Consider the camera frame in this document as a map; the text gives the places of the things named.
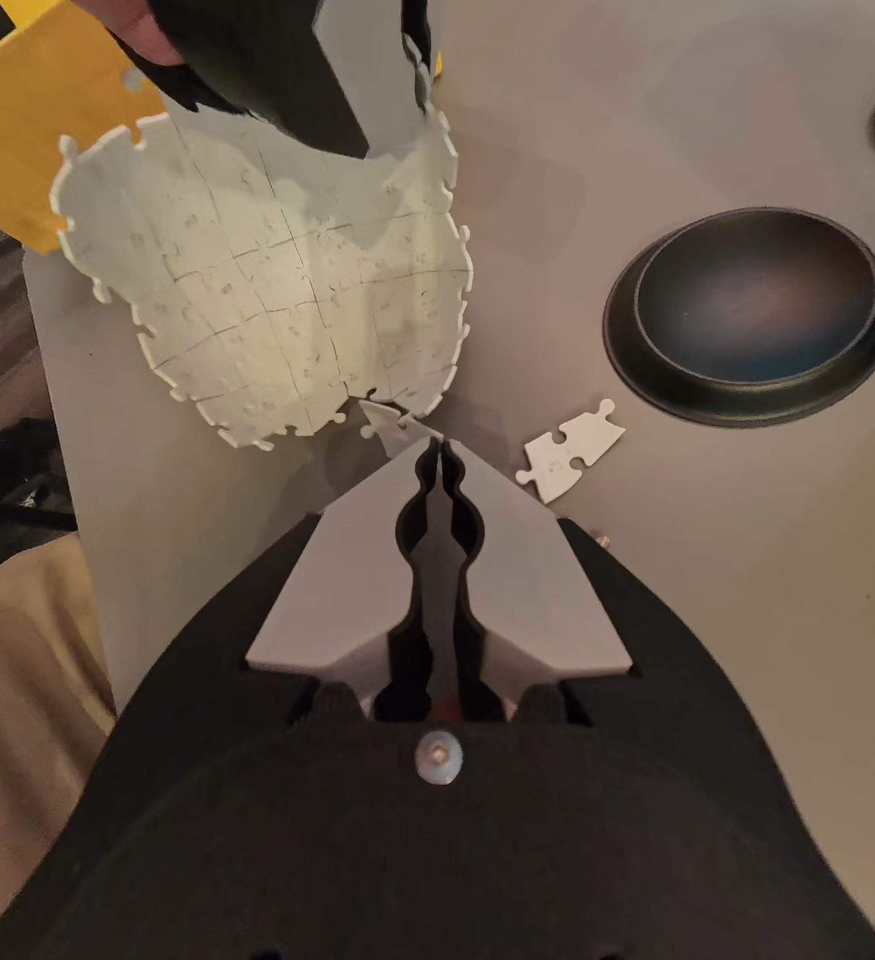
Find dark clutter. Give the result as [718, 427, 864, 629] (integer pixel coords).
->
[0, 416, 79, 543]

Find partly built puzzle ball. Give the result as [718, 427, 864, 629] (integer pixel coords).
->
[49, 56, 475, 451]

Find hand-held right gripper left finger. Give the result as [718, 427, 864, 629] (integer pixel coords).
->
[245, 435, 439, 715]

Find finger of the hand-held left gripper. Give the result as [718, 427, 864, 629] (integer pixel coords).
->
[401, 0, 436, 111]

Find black round ball stand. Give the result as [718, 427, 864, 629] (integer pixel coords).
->
[602, 207, 875, 429]

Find person's left hand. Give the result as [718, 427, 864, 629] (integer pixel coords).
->
[81, 0, 184, 66]

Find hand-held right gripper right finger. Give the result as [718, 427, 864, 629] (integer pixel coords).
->
[441, 439, 634, 718]

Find yellow cardboard box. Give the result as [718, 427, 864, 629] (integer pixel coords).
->
[0, 0, 170, 256]

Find joined pair of puzzle pieces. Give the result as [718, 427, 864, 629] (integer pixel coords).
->
[515, 398, 627, 504]

